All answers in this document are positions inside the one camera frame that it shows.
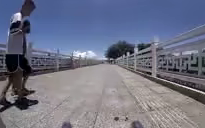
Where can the clump of dark trees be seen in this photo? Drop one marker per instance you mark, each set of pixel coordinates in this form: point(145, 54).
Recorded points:
point(118, 50)

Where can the grey concrete bridge path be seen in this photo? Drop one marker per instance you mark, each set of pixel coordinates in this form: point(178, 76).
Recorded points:
point(96, 90)

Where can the white stone railing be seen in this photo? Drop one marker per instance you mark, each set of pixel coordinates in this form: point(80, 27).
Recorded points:
point(154, 60)
point(57, 60)

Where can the robot's own part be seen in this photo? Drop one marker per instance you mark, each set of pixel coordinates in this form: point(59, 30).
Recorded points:
point(66, 125)
point(137, 124)

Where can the person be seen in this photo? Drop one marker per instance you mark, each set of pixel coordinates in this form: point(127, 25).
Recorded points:
point(15, 40)

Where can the pale concrete kerb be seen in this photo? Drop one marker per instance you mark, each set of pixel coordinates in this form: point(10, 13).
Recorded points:
point(190, 91)

